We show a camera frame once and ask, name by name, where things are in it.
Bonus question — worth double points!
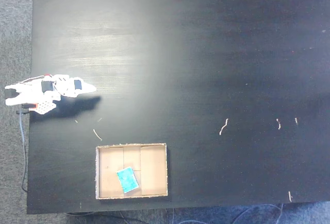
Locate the shallow cardboard box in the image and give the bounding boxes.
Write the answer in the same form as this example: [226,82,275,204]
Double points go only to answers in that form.
[95,143,169,200]

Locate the green block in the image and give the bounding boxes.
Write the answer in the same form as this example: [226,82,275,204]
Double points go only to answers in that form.
[115,166,140,194]

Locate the black and orange clamp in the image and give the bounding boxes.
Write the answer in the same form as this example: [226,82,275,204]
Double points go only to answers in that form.
[16,102,39,114]

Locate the crooked pale tape scrap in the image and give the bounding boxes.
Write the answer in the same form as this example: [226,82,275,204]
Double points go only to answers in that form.
[219,118,229,136]

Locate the grey power cable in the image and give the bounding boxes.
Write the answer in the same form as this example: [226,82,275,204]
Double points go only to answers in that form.
[18,110,28,193]

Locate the dark floor cable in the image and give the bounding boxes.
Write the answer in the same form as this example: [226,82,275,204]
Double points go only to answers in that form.
[65,210,149,224]

